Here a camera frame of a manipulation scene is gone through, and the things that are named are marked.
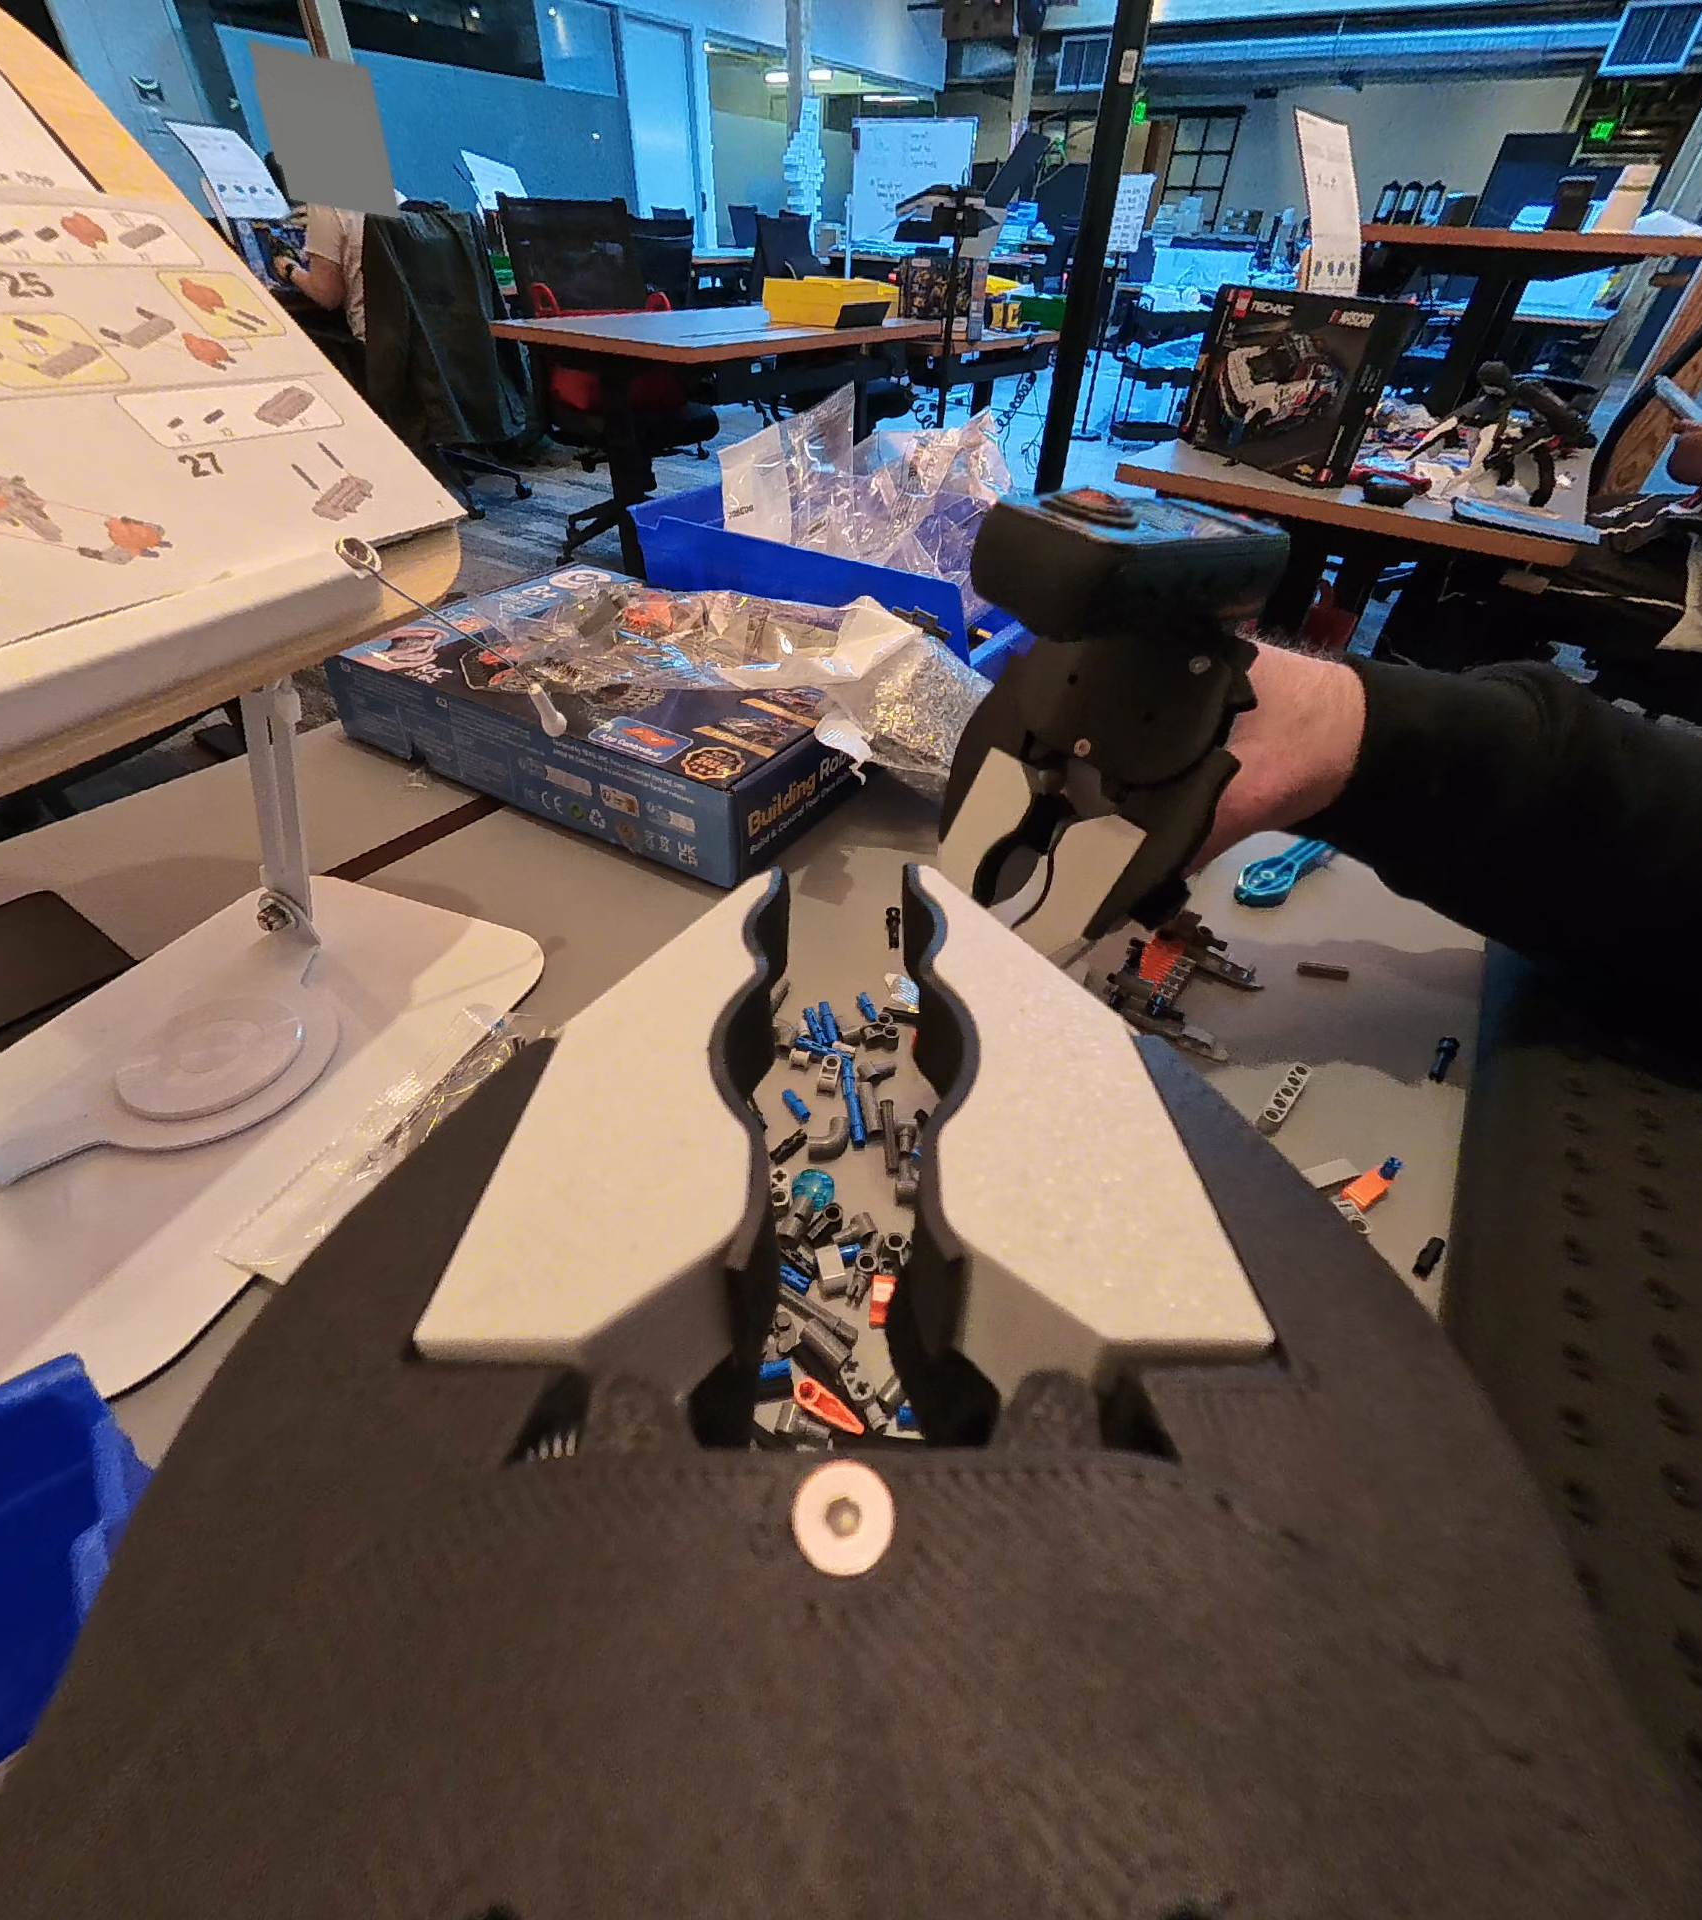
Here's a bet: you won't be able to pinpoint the dark jacket on chair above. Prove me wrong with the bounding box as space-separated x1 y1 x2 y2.
362 209 537 497

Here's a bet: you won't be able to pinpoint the black office chair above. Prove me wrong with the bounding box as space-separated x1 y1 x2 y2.
498 194 721 467

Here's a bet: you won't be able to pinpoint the clear plastic bags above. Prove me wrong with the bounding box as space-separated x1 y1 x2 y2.
400 382 1010 798

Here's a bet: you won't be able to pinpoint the cluttered wooden desk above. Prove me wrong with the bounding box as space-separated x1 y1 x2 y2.
1111 441 1595 632

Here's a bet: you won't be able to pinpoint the orange grey toy brick assembly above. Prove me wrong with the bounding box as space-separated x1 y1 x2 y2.
1106 917 1265 1068

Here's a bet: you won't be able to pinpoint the person's right hand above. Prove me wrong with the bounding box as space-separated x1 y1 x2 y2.
1196 643 1370 863

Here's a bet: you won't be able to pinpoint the white book stand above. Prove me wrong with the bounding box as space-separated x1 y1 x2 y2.
0 0 545 1398

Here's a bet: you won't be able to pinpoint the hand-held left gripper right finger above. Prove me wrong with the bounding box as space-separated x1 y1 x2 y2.
888 865 1275 1450

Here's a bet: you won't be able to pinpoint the person's right forearm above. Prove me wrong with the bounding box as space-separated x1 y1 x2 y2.
1300 660 1702 1098

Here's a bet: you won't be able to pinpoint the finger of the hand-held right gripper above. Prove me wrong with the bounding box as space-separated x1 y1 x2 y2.
1041 806 1171 966
937 746 1060 930

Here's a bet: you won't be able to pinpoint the grey desk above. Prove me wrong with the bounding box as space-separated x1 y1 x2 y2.
0 704 1489 1502

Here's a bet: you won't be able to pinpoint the raised wooden desk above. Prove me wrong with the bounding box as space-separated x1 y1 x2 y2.
1359 221 1702 378

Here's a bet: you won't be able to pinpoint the small black tripod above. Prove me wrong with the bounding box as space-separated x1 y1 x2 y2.
1405 360 1595 511

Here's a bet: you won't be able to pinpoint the black toy car box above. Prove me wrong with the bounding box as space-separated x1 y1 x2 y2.
1178 283 1423 490

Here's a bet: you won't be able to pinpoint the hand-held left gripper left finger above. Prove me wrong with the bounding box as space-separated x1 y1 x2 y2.
410 865 789 1450

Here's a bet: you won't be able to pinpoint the white standing sign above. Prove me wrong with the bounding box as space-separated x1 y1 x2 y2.
1291 108 1364 294

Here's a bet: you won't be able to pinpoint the far wooden desk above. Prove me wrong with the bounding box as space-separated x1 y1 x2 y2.
489 306 1063 572

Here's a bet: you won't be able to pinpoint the pile of loose brick parts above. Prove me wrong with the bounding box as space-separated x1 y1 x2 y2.
752 900 943 1450

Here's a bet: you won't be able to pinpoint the teal blade brick piece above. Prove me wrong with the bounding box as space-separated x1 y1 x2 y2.
1232 840 1340 910

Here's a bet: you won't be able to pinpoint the dark blue toy set box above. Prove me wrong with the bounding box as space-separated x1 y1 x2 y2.
326 565 943 888

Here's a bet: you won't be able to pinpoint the open instruction booklet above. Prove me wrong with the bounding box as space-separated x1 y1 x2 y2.
0 185 469 678

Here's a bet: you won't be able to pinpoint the white board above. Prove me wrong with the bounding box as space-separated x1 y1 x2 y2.
849 115 980 241

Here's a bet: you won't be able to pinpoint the yellow bin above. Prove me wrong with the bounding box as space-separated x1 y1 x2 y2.
764 274 898 329

